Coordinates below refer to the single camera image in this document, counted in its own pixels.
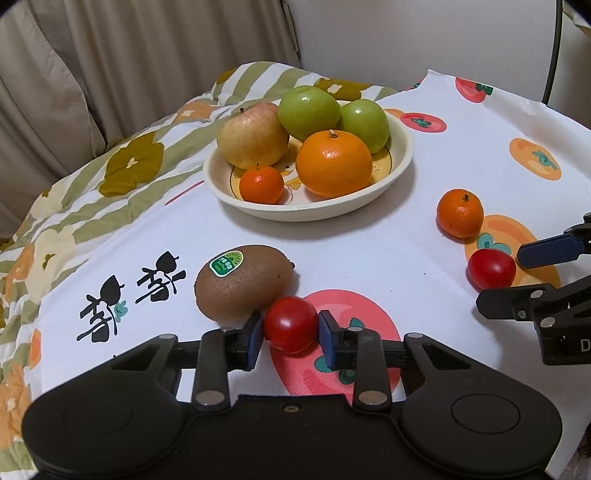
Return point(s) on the green striped floral quilt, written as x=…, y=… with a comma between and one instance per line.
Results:
x=129, y=161

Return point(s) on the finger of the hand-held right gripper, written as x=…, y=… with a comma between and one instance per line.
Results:
x=503, y=302
x=540, y=251

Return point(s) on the thin black pole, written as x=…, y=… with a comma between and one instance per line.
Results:
x=556, y=37

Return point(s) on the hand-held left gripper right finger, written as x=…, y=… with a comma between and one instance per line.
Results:
x=328, y=341

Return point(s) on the brown kiwi with green sticker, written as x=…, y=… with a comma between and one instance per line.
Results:
x=240, y=286

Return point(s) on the large orange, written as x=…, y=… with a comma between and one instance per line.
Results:
x=332, y=164

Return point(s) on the beige curtain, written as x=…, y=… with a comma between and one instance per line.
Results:
x=138, y=55

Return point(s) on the small mandarin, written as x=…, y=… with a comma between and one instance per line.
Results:
x=459, y=214
x=261, y=184

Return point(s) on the cream plate with duck print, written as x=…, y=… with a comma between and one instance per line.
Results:
x=295, y=208

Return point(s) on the white persimmon print tablecloth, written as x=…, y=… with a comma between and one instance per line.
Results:
x=392, y=258

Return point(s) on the red cherry tomato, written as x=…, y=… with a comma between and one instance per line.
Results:
x=489, y=270
x=291, y=323

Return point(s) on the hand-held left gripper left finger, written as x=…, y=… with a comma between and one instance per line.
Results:
x=253, y=341

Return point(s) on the green apple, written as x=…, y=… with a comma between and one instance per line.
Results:
x=364, y=122
x=307, y=113

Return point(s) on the red yellow apple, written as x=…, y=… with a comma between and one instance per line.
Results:
x=249, y=138

